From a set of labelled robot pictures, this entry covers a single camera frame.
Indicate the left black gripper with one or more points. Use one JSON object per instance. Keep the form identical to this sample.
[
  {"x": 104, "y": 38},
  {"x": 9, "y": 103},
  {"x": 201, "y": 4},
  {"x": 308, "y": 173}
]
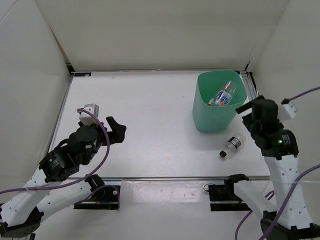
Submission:
[{"x": 117, "y": 135}]

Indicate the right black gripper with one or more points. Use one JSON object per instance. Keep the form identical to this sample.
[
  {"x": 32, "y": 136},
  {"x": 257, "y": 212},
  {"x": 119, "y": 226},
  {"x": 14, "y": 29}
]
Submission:
[{"x": 243, "y": 108}]

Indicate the clear bottle blue orange label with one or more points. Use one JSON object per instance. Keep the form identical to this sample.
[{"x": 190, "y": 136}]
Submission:
[{"x": 231, "y": 85}]

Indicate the clear bottle red label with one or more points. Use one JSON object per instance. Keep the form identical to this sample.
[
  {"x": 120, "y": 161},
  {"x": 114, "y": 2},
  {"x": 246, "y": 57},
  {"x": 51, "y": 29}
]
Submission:
[{"x": 222, "y": 98}]

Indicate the clear bottle black label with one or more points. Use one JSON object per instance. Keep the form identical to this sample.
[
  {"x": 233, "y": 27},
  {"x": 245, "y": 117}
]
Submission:
[{"x": 232, "y": 145}]

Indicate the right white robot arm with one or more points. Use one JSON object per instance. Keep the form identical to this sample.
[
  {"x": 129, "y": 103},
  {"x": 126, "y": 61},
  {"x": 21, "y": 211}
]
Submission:
[{"x": 288, "y": 218}]

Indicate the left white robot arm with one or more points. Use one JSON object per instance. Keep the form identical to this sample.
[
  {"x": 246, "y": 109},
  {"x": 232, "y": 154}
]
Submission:
[{"x": 46, "y": 193}]

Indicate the green plastic bin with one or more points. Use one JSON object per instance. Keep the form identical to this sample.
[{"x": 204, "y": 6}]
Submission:
[{"x": 210, "y": 118}]

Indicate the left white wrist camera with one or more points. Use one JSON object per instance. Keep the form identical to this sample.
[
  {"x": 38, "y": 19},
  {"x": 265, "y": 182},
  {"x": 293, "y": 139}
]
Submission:
[{"x": 86, "y": 118}]

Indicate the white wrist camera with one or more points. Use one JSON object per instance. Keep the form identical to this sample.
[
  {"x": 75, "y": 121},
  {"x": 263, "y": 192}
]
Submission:
[
  {"x": 286, "y": 110},
  {"x": 86, "y": 118}
]

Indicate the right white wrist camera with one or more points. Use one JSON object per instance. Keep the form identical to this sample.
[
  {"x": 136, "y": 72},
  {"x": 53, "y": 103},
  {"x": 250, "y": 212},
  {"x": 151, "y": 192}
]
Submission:
[{"x": 286, "y": 110}]

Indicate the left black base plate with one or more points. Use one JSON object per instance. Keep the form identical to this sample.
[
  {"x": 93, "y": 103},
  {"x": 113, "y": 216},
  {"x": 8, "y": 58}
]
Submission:
[{"x": 107, "y": 199}]

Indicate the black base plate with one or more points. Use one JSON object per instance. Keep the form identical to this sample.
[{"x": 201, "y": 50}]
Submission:
[
  {"x": 222, "y": 201},
  {"x": 107, "y": 199}
]

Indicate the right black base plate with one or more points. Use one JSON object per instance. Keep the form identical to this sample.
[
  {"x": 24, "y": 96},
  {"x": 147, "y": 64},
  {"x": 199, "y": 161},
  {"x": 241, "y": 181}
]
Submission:
[{"x": 222, "y": 201}]

